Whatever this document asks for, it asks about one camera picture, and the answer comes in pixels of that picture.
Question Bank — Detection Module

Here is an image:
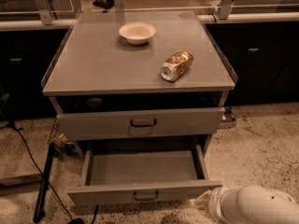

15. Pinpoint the grey drawer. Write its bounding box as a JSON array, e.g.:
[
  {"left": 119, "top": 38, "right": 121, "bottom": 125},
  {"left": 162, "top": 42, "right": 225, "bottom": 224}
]
[
  {"left": 57, "top": 92, "right": 225, "bottom": 141},
  {"left": 67, "top": 147, "right": 222, "bottom": 205}
]

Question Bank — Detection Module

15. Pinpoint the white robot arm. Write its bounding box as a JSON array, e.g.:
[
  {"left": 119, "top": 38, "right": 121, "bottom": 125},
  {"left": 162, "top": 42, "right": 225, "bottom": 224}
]
[{"left": 194, "top": 186, "right": 299, "bottom": 224}]

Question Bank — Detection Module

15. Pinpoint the grey drawer cabinet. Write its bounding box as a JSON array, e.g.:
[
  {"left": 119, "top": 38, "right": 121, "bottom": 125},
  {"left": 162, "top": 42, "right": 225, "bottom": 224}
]
[{"left": 43, "top": 11, "right": 236, "bottom": 151}]

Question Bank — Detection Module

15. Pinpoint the grey top drawer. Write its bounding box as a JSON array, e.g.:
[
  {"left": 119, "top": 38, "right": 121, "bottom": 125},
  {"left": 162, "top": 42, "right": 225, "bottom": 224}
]
[{"left": 57, "top": 92, "right": 225, "bottom": 141}]

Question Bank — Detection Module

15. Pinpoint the crushed golden soda can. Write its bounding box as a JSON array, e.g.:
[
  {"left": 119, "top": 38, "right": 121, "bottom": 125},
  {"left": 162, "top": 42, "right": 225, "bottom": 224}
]
[{"left": 161, "top": 50, "right": 193, "bottom": 82}]

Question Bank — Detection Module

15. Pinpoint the black floor bar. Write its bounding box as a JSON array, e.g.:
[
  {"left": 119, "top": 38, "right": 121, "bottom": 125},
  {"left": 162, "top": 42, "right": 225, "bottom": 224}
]
[{"left": 33, "top": 143, "right": 55, "bottom": 223}]

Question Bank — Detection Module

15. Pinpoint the white paper bowl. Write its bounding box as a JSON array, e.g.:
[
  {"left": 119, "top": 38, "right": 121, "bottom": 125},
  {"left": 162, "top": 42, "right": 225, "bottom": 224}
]
[{"left": 119, "top": 22, "right": 156, "bottom": 45}]

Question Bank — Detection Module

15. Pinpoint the grey metal railing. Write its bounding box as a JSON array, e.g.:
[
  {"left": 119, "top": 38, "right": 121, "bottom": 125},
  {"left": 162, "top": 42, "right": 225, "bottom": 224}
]
[{"left": 0, "top": 0, "right": 299, "bottom": 28}]

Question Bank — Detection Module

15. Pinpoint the wire basket with items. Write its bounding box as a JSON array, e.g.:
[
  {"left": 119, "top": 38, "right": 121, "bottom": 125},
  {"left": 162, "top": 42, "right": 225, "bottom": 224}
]
[{"left": 49, "top": 120, "right": 75, "bottom": 156}]

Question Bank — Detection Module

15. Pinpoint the black floor cable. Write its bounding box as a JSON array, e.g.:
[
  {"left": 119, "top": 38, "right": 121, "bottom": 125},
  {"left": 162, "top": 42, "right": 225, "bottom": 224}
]
[{"left": 8, "top": 121, "right": 76, "bottom": 221}]

